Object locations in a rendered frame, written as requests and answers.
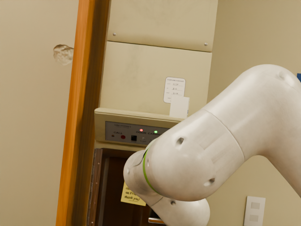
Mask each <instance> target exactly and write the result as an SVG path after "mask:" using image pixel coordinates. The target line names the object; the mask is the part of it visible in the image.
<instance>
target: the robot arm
mask: <svg viewBox="0 0 301 226"><path fill-rule="evenodd" d="M256 155H260V156H264V157H266V158H267V159H268V160H269V161H270V162H271V164H272V165H273V166H274V167H275V168H276V169H277V170H278V171H279V172H280V174H281V175H282V176H283V177H284V178H285V179H286V181H287V182H288V183H289V184H290V186H291V187H292V188H293V189H294V191H295V192H296V193H297V194H298V195H299V197H300V198H301V82H300V81H299V79H298V78H297V77H296V76H295V75H294V74H293V73H292V72H290V71H289V70H287V69H286V68H283V67H281V66H278V65H271V64H263V65H257V66H254V67H252V68H250V69H248V70H246V71H245V72H243V73H242V74H241V75H240V76H239V77H238V78H237V79H236V80H234V81H233V82H232V83H231V84H230V85H229V86H228V87H227V88H226V89H225V90H223V91H222V92H221V93H220V94H219V95H217V96H216V97H215V98H214V99H213V100H212V101H210V102H209V103H208V104H206V105H205V106H204V107H203V108H201V109H200V110H199V111H197V112H196V113H194V114H192V115H191V116H189V117H188V118H186V119H185V120H183V121H181V122H180V123H178V124H177V125H175V126H174V127H172V128H171V129H169V130H168V131H166V132H164V133H163V134H162V135H160V136H159V137H158V138H156V139H154V140H153V141H151V142H150V143H149V144H148V146H147V147H146V149H145V150H141V151H138V152H136V153H134V154H133V155H131V156H130V157H129V159H128V160H127V162H126V163H125V166H124V171H123V175H124V180H125V183H126V185H127V187H128V188H129V189H130V190H131V191H132V192H133V193H135V194H136V195H137V196H138V197H139V198H141V199H142V200H143V201H144V202H145V203H146V204H148V205H149V206H150V207H151V208H152V209H153V210H154V212H155V213H156V214H157V215H158V216H159V217H160V218H161V219H162V221H163V222H164V223H165V224H166V226H207V224H208V222H209V218H210V207H209V204H208V202H207V200H206V198H207V197H209V196H211V195H212V194H213V193H215V192H216V191H217V190H218V189H219V188H220V187H221V186H222V185H223V184H224V183H225V182H226V181H227V180H228V178H229V177H230V176H231V175H232V174H233V173H234V172H235V171H236V170H237V169H238V168H239V167H240V166H241V165H242V164H243V163H244V162H246V161H247V160H248V159H249V158H251V157H252V156H256Z"/></svg>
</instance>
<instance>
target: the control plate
mask: <svg viewBox="0 0 301 226"><path fill-rule="evenodd" d="M140 129H143V131H140ZM169 129H170V128H163V127H155V126H144V125H136V124H128V123H120V122H109V121H105V140H110V141H117V142H126V143H137V144H144V145H148V144H149V143H150V142H151V140H150V139H153V140H154V139H156V138H158V137H159V136H160V135H162V134H163V133H164V132H166V131H168V130H169ZM155 130H156V131H157V133H155V132H154V131H155ZM111 135H115V137H112V136H111ZM122 135H124V136H125V139H122V138H121V136H122ZM132 135H135V136H137V141H132V140H131V136H132ZM142 138H145V140H142Z"/></svg>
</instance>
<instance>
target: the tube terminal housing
mask: <svg viewBox="0 0 301 226"><path fill-rule="evenodd" d="M211 60H212V53H211V52H200V51H191V50H183V49H174V48H163V47H155V46H146V45H138V44H130V43H118V42H110V41H107V42H106V50H105V59H104V67H103V79H102V88H101V97H100V105H99V107H101V108H109V109H120V110H128V111H136V112H144V113H155V114H164V115H169V114H170V106H171V104H169V103H163V95H164V86H165V78H166V76H168V77H176V78H186V84H185V95H184V97H189V98H190V99H189V110H188V117H189V116H191V115H192V114H194V113H196V112H197V111H199V110H200V109H201V108H203V107H204V106H205V105H206V102H207V94H208V86H209V78H210V70H211ZM95 148H112V149H119V150H128V151H136V152H138V151H141V150H145V149H146V147H145V146H137V145H129V144H120V143H110V142H102V141H96V142H95Z"/></svg>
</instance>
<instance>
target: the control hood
mask: <svg viewBox="0 0 301 226"><path fill-rule="evenodd" d="M94 115H95V140H96V141H102V142H110V143H120V144H129V145H137V146H145V147H147V146H148V145H144V144H137V143H126V142H117V141H110V140H105V121H109V122H120V123H128V124H136V125H144V126H155V127H163V128H172V127H174V126H175V125H177V124H178V123H180V122H181V121H183V120H185V118H178V117H170V116H169V115H164V114H155V113H144V112H136V111H128V110H120V109H109V108H101V107H100V108H97V109H95V111H94Z"/></svg>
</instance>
